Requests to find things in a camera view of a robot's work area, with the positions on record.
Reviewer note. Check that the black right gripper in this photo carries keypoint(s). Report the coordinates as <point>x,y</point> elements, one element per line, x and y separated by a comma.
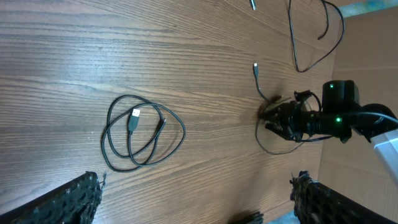
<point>291,116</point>

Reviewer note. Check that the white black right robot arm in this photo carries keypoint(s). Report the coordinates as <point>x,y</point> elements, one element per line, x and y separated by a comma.
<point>339,114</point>

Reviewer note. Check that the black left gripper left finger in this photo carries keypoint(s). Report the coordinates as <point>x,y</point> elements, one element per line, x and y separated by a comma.
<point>73,202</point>

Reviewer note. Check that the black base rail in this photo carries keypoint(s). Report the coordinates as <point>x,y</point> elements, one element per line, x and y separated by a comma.
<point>254,218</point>

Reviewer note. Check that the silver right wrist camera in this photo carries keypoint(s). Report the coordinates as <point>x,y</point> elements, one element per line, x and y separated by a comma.
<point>303,96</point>

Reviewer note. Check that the black USB cable thick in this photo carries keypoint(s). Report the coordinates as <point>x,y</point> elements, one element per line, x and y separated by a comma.
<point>296,36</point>

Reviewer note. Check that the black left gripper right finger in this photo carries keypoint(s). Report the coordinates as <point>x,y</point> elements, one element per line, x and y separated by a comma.
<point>317,203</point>

